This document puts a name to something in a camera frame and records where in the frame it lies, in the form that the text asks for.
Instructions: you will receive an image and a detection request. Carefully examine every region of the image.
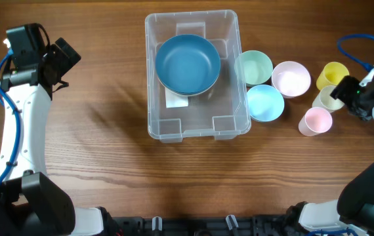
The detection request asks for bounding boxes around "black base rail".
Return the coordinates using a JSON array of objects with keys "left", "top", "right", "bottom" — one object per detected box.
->
[{"left": 114, "top": 213, "right": 308, "bottom": 236}]

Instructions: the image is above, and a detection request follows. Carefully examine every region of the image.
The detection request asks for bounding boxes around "left blue cable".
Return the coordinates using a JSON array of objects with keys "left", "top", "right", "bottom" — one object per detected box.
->
[{"left": 0, "top": 49, "right": 23, "bottom": 224}]

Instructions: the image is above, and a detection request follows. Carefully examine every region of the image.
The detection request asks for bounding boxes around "pink cup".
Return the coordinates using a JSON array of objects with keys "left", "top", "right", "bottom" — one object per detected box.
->
[{"left": 299, "top": 107, "right": 333, "bottom": 136}]

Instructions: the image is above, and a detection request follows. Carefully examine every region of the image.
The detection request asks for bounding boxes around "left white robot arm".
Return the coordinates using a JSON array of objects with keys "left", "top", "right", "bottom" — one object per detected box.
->
[{"left": 0, "top": 38, "right": 108, "bottom": 235}]

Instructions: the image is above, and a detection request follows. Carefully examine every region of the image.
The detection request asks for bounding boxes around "pink small bowl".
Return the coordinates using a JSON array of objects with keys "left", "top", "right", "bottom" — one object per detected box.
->
[{"left": 272, "top": 61, "right": 311, "bottom": 98}]

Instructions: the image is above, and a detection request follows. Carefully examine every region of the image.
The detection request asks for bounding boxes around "cream cup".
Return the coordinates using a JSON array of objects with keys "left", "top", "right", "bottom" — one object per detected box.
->
[{"left": 312, "top": 85, "right": 344, "bottom": 113}]

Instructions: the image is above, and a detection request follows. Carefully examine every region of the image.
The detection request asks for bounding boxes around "yellow cup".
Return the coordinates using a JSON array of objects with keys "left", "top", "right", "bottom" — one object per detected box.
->
[{"left": 316, "top": 62, "right": 350, "bottom": 90}]

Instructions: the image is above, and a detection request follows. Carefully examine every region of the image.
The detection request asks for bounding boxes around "clear plastic storage container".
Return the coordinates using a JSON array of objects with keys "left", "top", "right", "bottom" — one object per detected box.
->
[{"left": 145, "top": 10, "right": 251, "bottom": 143}]

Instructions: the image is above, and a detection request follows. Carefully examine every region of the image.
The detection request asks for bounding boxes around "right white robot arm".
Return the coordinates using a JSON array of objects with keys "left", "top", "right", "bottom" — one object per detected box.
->
[{"left": 299, "top": 76, "right": 374, "bottom": 235}]

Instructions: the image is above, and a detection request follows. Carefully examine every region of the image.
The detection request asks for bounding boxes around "light blue small bowl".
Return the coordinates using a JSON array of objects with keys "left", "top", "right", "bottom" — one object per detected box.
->
[{"left": 247, "top": 85, "right": 285, "bottom": 123}]

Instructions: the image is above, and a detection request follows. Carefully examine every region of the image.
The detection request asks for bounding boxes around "mint green small bowl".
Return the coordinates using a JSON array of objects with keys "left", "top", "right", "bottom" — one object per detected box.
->
[{"left": 234, "top": 50, "right": 274, "bottom": 87}]

